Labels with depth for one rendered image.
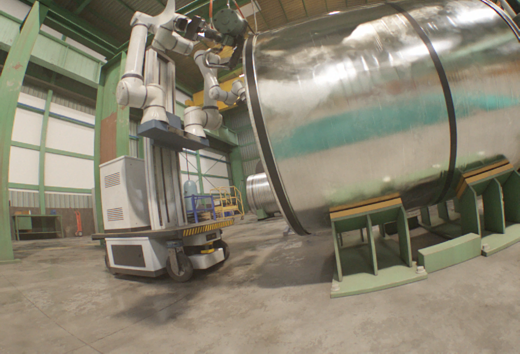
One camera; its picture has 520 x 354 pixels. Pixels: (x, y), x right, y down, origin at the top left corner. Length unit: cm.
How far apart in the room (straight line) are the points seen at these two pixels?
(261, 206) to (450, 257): 586
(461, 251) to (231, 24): 148
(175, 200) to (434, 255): 164
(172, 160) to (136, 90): 63
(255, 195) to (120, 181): 507
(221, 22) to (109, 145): 377
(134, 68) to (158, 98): 26
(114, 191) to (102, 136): 329
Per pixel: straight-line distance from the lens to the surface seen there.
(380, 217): 104
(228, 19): 135
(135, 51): 171
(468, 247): 103
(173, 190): 185
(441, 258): 98
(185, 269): 141
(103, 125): 508
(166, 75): 221
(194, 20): 129
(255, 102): 86
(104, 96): 538
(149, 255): 146
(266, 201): 640
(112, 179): 181
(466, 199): 117
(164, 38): 136
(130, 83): 157
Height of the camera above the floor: 38
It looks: 11 degrees up
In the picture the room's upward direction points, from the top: 10 degrees counter-clockwise
